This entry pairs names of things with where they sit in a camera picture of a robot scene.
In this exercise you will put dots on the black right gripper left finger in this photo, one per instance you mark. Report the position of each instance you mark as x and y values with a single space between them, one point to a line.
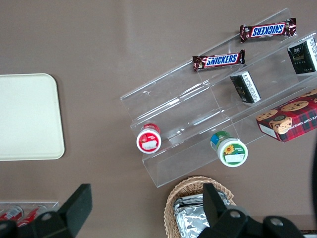
74 208

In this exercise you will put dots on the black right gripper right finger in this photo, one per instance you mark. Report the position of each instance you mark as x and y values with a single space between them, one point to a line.
218 213

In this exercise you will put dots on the light tan wicker basket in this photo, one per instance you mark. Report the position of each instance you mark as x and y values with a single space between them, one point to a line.
173 198

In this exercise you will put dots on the cream plastic tray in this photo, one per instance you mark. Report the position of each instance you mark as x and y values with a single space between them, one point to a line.
29 116

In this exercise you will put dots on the stack of foil containers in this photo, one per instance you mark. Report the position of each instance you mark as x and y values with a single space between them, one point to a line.
190 218

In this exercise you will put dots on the clear acrylic bottle rack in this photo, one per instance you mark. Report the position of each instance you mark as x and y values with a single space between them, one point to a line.
29 203

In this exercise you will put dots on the green lid snack cup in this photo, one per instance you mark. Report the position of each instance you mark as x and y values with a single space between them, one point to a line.
231 152

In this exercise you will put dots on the red lid snack cup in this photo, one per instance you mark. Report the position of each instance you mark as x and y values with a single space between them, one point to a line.
148 142

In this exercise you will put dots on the clear acrylic stepped display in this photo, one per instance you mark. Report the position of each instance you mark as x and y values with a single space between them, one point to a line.
188 99

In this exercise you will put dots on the red tartan cookie box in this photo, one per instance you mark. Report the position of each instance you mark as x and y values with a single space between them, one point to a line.
289 119

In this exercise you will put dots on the small black tea box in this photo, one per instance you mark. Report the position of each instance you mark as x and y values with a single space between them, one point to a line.
245 88
302 57

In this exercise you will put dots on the Snickers chocolate bar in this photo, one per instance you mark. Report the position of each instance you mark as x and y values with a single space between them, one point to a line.
267 31
220 60

